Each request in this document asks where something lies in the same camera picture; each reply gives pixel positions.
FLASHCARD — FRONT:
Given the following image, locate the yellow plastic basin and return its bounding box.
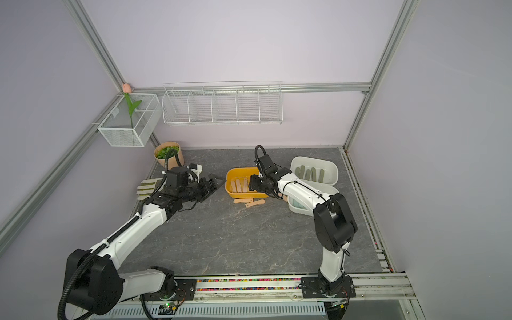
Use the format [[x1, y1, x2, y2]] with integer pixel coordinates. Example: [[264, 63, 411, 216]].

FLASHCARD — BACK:
[[225, 167, 268, 199]]

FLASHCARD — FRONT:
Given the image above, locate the beige green work glove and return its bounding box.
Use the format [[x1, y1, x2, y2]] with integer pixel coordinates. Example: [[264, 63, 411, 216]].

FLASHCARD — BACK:
[[136, 178, 163, 201]]

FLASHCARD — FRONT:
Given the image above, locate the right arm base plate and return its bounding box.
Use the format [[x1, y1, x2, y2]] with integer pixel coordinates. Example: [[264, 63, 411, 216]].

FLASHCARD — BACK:
[[298, 274, 356, 299]]

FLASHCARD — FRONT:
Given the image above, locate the mint knife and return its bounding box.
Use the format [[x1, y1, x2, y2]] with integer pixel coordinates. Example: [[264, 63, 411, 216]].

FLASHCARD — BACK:
[[289, 201, 309, 215]]

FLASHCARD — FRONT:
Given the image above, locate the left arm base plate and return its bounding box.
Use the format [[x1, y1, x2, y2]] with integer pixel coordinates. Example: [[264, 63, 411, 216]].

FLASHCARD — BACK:
[[143, 278, 197, 302]]

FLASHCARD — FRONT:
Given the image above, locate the white wire wall shelf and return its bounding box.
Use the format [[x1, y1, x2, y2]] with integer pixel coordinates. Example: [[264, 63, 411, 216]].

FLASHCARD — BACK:
[[161, 81, 283, 125]]

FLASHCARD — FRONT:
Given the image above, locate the olive knife top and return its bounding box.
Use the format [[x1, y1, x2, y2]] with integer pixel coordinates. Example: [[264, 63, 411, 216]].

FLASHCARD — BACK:
[[318, 169, 325, 183]]

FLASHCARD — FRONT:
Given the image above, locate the green artificial plant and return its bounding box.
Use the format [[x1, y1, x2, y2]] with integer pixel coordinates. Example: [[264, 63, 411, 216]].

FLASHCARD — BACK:
[[156, 145, 180, 160]]

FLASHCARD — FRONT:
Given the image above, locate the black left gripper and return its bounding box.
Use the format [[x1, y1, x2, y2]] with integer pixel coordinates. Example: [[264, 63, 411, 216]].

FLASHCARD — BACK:
[[179, 173, 226, 203]]

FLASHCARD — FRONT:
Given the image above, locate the peach plastic plant pot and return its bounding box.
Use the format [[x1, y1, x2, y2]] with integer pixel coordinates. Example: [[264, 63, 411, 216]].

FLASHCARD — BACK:
[[153, 142, 185, 169]]

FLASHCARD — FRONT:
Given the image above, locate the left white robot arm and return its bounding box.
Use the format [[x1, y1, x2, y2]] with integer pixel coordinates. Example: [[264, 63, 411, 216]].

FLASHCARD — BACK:
[[57, 163, 225, 319]]

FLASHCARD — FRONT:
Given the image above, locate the artificial pink tulip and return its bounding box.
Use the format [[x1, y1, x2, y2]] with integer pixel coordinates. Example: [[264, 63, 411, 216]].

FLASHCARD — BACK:
[[122, 83, 142, 129]]

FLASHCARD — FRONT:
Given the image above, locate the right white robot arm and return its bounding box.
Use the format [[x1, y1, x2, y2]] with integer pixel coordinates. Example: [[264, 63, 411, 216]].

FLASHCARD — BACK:
[[249, 145, 358, 295]]

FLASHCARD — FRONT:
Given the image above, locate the white basin with knives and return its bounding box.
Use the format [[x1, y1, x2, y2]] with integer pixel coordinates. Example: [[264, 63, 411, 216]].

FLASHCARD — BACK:
[[290, 156, 338, 186]]

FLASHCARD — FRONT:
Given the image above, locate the small white mesh basket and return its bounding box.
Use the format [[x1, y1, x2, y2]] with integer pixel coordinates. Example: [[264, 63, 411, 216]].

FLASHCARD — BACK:
[[98, 93, 163, 147]]

